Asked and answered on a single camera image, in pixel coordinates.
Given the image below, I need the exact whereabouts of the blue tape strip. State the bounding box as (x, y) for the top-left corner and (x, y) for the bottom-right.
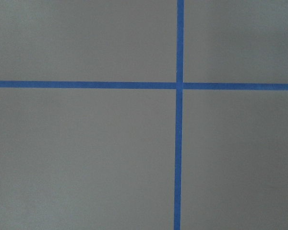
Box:
(173, 0), (185, 230)
(0, 80), (288, 92)

